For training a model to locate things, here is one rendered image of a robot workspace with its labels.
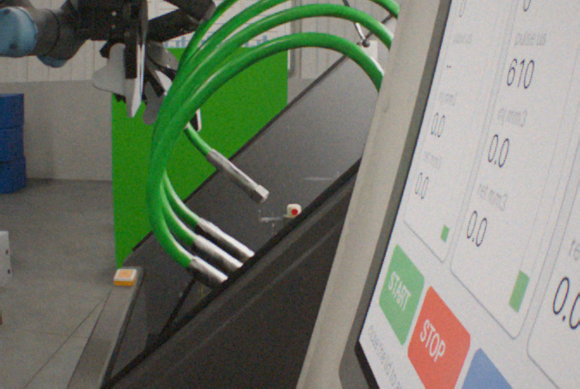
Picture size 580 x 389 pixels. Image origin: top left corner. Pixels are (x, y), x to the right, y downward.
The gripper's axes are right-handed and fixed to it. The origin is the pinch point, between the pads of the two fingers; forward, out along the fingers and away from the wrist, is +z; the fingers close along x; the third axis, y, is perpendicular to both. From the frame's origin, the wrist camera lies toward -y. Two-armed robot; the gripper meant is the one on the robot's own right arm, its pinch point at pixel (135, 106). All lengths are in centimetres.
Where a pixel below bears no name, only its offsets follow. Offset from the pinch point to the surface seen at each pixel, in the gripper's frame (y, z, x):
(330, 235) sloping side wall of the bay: -19.1, 6.7, 37.3
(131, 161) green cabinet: 43, 55, -321
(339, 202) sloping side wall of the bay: -19.7, 4.2, 37.2
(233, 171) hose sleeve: -12.0, 9.2, -8.0
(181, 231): -6.8, 10.8, 19.1
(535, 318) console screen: -21, 0, 74
